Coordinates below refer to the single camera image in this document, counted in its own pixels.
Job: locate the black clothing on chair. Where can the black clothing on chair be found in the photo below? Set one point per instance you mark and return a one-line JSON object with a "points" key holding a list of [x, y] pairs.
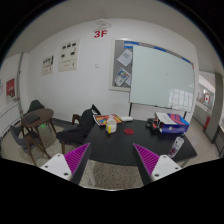
{"points": [[80, 132]]}

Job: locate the dark tablet on round table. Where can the dark tablet on round table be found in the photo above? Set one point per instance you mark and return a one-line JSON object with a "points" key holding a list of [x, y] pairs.
{"points": [[32, 118]]}

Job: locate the colourful magazine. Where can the colourful magazine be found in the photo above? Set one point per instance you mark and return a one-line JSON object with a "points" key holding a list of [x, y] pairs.
{"points": [[101, 120]]}

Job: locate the black gadgets beside box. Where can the black gadgets beside box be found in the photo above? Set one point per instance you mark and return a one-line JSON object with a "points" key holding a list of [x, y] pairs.
{"points": [[153, 124]]}

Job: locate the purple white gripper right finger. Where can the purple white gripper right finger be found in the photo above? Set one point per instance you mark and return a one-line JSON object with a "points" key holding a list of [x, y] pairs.
{"points": [[151, 166]]}

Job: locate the round brown wooden table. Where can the round brown wooden table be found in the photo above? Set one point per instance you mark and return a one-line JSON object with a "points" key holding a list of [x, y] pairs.
{"points": [[45, 115]]}

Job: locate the white mug yellow handle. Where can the white mug yellow handle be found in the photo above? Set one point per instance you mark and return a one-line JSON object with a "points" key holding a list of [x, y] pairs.
{"points": [[111, 126]]}

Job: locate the dark chair near round table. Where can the dark chair near round table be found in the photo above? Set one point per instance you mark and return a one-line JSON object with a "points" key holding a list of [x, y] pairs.
{"points": [[35, 105]]}

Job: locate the white small object on table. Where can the white small object on table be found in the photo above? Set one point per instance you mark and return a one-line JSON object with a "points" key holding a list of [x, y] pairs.
{"points": [[126, 118]]}

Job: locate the red poster far left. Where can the red poster far left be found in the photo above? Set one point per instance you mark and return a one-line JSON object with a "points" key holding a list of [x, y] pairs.
{"points": [[10, 89]]}

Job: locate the red 3F wall sign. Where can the red 3F wall sign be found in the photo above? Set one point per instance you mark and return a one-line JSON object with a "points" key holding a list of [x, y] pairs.
{"points": [[100, 34]]}

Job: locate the blue purple cardboard box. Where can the blue purple cardboard box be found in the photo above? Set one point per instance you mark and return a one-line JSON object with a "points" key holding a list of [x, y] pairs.
{"points": [[171, 123]]}

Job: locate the wooden chair under clothing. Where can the wooden chair under clothing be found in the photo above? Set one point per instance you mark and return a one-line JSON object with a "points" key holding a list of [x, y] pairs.
{"points": [[68, 127]]}

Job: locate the wall poster larger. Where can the wall poster larger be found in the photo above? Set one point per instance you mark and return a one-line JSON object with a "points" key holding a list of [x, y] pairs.
{"points": [[68, 57]]}

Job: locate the black rectangular table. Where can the black rectangular table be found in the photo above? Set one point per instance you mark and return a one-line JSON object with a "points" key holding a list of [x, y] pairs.
{"points": [[117, 148]]}

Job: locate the red round coaster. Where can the red round coaster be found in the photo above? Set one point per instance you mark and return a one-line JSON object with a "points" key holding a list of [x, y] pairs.
{"points": [[129, 131]]}

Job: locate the large whiteboard on stand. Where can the large whiteboard on stand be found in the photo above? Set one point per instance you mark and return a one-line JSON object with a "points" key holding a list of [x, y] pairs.
{"points": [[161, 79]]}

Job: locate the clear plastic water bottle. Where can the clear plastic water bottle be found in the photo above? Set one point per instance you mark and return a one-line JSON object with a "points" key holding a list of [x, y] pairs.
{"points": [[176, 146]]}

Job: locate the grey framed notice board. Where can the grey framed notice board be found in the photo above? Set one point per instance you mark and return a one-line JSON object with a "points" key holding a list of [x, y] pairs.
{"points": [[122, 60]]}

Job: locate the grey wooden chair front left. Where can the grey wooden chair front left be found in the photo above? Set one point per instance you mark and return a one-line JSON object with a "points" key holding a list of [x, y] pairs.
{"points": [[28, 141]]}

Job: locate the wall poster smaller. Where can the wall poster smaller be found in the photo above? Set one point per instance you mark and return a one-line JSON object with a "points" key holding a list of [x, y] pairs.
{"points": [[47, 65]]}

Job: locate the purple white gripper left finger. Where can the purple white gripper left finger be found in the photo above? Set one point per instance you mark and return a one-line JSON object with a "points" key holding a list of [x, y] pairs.
{"points": [[70, 166]]}

